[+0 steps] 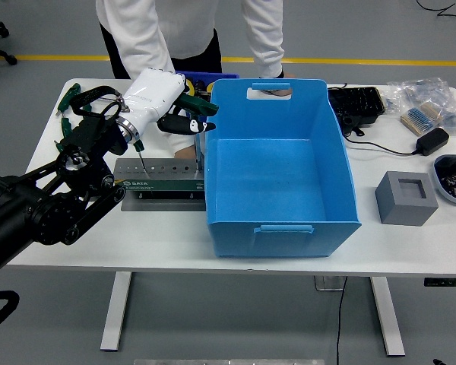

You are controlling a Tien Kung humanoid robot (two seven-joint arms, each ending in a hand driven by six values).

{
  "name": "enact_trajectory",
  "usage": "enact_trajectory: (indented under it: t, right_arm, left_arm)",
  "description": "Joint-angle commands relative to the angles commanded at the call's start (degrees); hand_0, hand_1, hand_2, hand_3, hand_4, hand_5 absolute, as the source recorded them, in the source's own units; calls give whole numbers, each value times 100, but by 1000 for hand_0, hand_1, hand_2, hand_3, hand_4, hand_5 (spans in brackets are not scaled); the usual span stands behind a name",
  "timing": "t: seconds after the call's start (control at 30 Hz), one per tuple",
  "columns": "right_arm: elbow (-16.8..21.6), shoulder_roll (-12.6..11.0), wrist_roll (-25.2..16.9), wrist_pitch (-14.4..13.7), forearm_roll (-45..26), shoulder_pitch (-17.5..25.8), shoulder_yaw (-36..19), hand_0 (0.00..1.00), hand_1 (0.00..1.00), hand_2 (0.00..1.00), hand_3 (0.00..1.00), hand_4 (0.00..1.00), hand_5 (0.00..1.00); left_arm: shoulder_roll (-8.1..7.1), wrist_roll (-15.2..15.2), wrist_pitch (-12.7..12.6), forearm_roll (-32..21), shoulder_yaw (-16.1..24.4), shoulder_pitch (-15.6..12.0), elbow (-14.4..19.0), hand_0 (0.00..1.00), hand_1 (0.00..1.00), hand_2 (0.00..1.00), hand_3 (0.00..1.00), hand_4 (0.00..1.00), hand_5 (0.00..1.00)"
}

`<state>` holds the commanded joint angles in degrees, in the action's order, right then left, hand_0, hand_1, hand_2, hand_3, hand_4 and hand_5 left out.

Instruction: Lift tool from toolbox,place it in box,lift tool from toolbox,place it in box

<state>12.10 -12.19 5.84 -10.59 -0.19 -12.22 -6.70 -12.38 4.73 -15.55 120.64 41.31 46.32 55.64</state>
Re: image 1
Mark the green silver hex key holder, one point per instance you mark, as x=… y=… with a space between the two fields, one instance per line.
x=163 y=184

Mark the person's left hand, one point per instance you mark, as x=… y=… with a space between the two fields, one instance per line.
x=277 y=75

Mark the clear plastic parts bags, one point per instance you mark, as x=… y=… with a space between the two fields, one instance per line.
x=422 y=91

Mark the black table control panel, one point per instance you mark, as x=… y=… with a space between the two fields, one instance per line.
x=448 y=282

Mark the black power adapter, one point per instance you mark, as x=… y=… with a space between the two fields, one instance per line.
x=433 y=141

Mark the yellow lemon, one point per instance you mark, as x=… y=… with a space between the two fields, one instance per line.
x=190 y=87

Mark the small dark blue plastic bin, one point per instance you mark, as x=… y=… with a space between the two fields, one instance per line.
x=213 y=75

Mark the grey hollow cube block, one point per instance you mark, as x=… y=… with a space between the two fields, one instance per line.
x=403 y=209

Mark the black plastic tray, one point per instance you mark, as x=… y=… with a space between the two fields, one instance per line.
x=359 y=102

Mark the white table leg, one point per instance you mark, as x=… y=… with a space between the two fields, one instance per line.
x=116 y=311
x=387 y=315

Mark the grey metal floor plate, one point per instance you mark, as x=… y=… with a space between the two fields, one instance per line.
x=327 y=283

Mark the person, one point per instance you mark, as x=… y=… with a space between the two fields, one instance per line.
x=182 y=30

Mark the person's right hand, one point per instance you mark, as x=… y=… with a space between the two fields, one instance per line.
x=186 y=153

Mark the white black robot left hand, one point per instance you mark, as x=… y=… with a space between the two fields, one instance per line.
x=152 y=95

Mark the blue resistor tape strip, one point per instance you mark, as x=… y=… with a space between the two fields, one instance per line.
x=414 y=119

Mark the grey oval tray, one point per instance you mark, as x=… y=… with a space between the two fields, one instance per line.
x=442 y=192

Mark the large light blue plastic box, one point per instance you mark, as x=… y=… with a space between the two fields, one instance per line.
x=281 y=235

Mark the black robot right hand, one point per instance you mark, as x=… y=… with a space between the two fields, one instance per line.
x=437 y=362

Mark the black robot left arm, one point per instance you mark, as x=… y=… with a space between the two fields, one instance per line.
x=23 y=205

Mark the dark brown electronic components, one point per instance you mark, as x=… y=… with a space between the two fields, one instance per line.
x=200 y=87

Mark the yellow black tape measure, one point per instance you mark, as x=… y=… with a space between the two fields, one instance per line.
x=210 y=87

